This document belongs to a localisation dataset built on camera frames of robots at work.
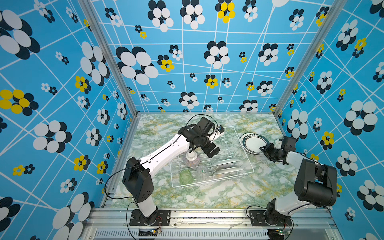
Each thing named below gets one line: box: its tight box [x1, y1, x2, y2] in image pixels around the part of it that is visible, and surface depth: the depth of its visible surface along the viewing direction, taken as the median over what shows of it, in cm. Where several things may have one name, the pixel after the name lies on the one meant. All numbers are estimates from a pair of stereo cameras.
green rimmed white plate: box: [239, 132, 270, 155], surface depth 103 cm
